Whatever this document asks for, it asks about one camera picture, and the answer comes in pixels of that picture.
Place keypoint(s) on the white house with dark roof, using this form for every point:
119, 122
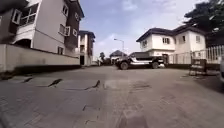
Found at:
160, 43

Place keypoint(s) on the white picket fence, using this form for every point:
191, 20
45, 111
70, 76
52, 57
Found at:
213, 53

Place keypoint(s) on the distant tree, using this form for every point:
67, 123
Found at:
102, 56

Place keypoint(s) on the beige perimeter wall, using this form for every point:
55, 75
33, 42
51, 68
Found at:
33, 56

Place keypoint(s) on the small house with hip roof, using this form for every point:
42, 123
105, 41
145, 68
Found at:
116, 55

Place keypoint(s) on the dark standing sign board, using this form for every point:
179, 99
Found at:
198, 65

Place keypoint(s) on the large grey white building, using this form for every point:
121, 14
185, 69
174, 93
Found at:
46, 23

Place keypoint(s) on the white car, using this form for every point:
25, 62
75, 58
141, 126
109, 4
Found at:
222, 68

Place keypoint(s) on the black pickup truck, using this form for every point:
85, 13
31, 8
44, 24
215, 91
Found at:
140, 61

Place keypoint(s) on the street lamp pole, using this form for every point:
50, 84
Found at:
123, 46

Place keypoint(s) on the group of dark trees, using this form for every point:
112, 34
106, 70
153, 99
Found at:
210, 16

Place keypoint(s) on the grey paved brick road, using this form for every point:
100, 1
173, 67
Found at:
133, 100

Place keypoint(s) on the white multi-storey building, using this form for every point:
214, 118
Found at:
86, 46

